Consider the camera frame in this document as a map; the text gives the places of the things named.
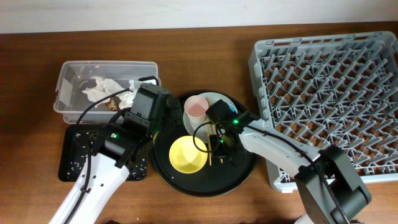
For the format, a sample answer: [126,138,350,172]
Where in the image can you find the wooden chopstick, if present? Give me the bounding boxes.
[206,116,212,167]
[205,97,224,164]

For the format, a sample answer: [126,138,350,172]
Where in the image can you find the white tissue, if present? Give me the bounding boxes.
[82,77,137,109]

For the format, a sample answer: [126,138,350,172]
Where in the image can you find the yellow bowl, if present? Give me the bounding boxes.
[169,136,208,174]

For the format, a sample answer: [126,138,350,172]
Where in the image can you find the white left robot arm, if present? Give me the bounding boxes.
[51,83,182,223]

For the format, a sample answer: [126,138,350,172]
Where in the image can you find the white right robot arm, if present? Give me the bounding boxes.
[206,100,372,223]

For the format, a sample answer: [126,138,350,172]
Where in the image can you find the clear plastic waste bin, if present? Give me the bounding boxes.
[53,60,161,124]

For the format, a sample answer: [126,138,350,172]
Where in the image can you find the grey dishwasher rack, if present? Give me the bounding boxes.
[248,31,397,184]

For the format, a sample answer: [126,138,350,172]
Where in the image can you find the blue cup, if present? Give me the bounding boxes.
[228,104,238,113]

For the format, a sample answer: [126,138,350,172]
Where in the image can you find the pink cup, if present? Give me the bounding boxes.
[184,95,209,124]

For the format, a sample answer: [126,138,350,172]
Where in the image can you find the grey plate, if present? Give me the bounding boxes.
[183,91,238,143]

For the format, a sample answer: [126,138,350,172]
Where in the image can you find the brown snack wrapper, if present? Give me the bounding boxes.
[105,96,121,111]

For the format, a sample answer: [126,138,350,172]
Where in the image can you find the black round tray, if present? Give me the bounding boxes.
[149,90,261,197]

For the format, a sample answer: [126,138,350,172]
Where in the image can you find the food scraps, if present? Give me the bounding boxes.
[58,131,148,182]

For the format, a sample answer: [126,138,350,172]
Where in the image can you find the black rectangular tray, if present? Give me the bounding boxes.
[58,123,150,182]

